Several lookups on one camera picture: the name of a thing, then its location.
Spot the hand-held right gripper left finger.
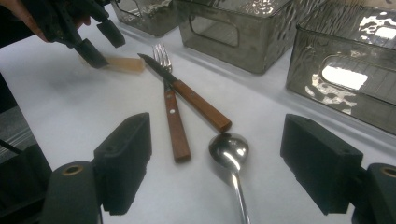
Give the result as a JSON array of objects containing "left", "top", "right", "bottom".
[{"left": 92, "top": 112, "right": 153, "bottom": 217}]

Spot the wooden-handled metal knife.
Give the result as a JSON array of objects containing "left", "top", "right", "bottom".
[{"left": 137, "top": 52, "right": 233, "bottom": 134}]

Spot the grey transparent plastic bin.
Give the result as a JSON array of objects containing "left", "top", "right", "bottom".
[
  {"left": 176, "top": 0, "right": 301, "bottom": 76},
  {"left": 285, "top": 0, "right": 396, "bottom": 136},
  {"left": 110, "top": 0, "right": 188, "bottom": 37}
]

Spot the wooden-handled metal fork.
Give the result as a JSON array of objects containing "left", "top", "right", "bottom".
[{"left": 151, "top": 42, "right": 192, "bottom": 164}]

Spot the shiny metal spoon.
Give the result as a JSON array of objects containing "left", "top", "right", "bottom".
[{"left": 207, "top": 133, "right": 252, "bottom": 224}]

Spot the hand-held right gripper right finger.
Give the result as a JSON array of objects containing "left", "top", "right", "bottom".
[{"left": 279, "top": 113, "right": 364, "bottom": 217}]

